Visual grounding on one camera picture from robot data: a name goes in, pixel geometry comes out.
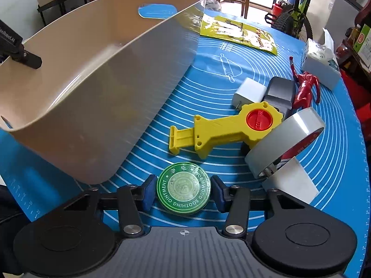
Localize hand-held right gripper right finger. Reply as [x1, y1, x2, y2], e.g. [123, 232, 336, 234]
[211, 175, 308, 239]

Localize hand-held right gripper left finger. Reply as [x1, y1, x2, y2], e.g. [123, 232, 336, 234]
[62, 174, 157, 237]

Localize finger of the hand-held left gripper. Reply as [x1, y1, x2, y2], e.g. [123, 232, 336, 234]
[12, 45, 43, 69]

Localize green round ointment tin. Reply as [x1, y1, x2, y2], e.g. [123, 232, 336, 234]
[157, 162, 210, 215]

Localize beige plastic basket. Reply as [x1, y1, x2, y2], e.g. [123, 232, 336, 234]
[0, 0, 208, 185]

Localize yellow plastic tool red knob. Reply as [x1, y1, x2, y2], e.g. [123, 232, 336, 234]
[169, 101, 285, 160]

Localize white charger plug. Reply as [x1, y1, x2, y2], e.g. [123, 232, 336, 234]
[231, 77, 271, 111]

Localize red action figure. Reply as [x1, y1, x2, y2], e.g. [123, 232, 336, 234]
[289, 56, 322, 111]

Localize blue baking mat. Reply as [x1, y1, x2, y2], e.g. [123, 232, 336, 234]
[0, 13, 367, 278]

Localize black metal cart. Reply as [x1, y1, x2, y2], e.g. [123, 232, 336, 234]
[37, 0, 87, 26]

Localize grey tape roll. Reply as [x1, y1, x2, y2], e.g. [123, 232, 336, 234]
[245, 107, 326, 205]

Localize grey rectangular box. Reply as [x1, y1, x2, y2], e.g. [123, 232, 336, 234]
[262, 77, 297, 119]

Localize white tissue box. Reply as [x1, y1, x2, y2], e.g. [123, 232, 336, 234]
[301, 28, 342, 90]

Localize yellow snack packet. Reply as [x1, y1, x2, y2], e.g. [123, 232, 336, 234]
[200, 13, 278, 56]

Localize plastic bag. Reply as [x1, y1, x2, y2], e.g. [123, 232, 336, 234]
[205, 0, 222, 13]

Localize red bucket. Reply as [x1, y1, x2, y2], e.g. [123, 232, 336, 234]
[271, 1, 286, 18]

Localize green bicycle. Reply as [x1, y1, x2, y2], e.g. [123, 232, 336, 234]
[265, 0, 315, 39]

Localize green carton box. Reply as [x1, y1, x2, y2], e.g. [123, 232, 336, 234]
[352, 24, 371, 55]

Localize grey chest freezer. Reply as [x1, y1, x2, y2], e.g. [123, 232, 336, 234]
[306, 0, 363, 50]

